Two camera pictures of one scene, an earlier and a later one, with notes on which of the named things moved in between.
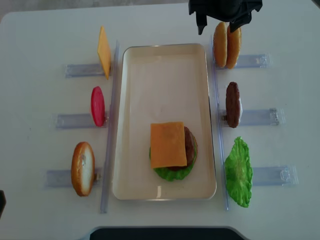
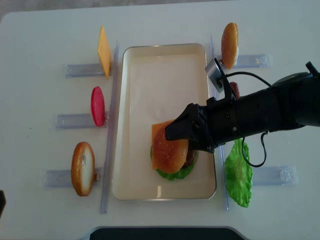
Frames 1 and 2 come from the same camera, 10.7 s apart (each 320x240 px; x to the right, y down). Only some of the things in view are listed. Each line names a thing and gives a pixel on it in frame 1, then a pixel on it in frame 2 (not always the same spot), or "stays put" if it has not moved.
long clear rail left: x=110 y=149 stays put
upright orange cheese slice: x=104 y=52 stays put
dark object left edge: x=3 y=202 stays put
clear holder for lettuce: x=275 y=176 stays put
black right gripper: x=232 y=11 to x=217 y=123
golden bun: x=220 y=45 to x=170 y=156
